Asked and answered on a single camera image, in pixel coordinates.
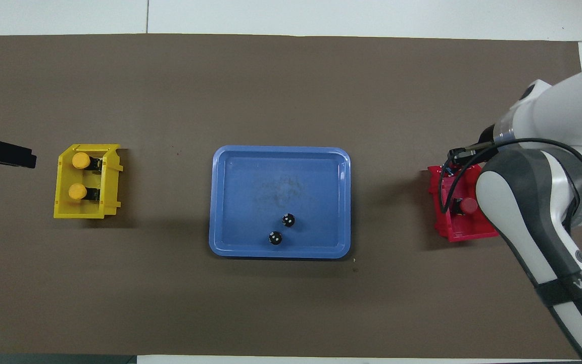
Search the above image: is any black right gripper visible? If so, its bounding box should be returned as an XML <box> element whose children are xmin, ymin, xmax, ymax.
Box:
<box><xmin>448</xmin><ymin>124</ymin><xmax>499</xmax><ymax>165</ymax></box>

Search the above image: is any yellow push button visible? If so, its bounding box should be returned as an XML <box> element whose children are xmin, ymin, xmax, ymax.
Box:
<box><xmin>68</xmin><ymin>183</ymin><xmax>102</xmax><ymax>202</ymax></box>
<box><xmin>72</xmin><ymin>152</ymin><xmax>105</xmax><ymax>172</ymax></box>

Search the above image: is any red push button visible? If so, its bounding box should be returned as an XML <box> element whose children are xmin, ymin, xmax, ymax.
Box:
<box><xmin>452</xmin><ymin>197</ymin><xmax>478</xmax><ymax>217</ymax></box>

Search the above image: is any blue plastic tray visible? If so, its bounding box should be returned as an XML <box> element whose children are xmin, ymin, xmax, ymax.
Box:
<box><xmin>209</xmin><ymin>145</ymin><xmax>352</xmax><ymax>260</ymax></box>

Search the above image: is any yellow plastic bin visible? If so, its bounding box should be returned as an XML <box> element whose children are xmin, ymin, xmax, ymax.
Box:
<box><xmin>53</xmin><ymin>144</ymin><xmax>124</xmax><ymax>219</ymax></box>

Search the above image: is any red plastic bin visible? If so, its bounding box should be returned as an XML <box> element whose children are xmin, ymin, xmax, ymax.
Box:
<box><xmin>427</xmin><ymin>163</ymin><xmax>499</xmax><ymax>243</ymax></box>

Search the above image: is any brown paper table mat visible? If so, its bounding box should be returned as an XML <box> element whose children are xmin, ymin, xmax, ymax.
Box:
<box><xmin>0</xmin><ymin>33</ymin><xmax>582</xmax><ymax>358</ymax></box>

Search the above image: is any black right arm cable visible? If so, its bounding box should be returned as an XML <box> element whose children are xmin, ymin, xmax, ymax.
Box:
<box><xmin>438</xmin><ymin>138</ymin><xmax>582</xmax><ymax>215</ymax></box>

